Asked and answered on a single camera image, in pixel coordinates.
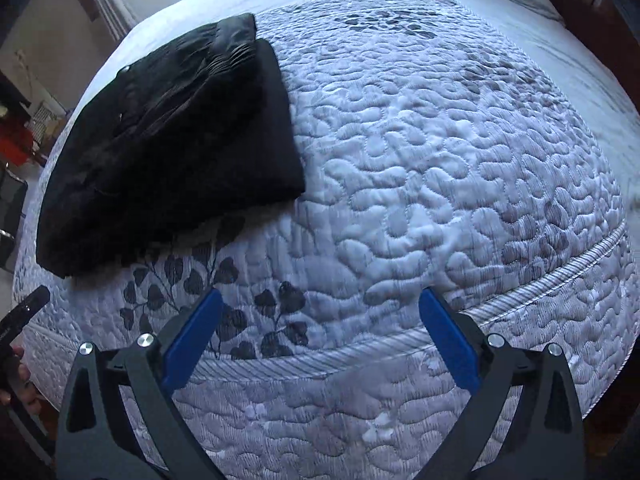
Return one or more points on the grey curtain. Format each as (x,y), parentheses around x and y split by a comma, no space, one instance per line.
(112,0)

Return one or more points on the black chair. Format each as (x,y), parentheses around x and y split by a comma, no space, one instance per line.
(11,210)

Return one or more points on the black pants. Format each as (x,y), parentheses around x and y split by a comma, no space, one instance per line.
(165,150)

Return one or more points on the red cloth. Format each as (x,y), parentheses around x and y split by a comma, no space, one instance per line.
(17,142)

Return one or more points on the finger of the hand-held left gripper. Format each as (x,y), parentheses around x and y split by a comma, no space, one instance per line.
(25,307)

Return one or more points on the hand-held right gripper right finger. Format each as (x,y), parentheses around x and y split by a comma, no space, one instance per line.
(445,340)

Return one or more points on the grey quilted bedspread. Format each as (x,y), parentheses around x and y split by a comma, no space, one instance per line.
(400,160)

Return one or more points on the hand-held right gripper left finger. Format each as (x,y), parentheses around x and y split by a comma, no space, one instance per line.
(195,340)

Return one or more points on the person's left hand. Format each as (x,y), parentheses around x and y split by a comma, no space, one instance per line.
(27,395)

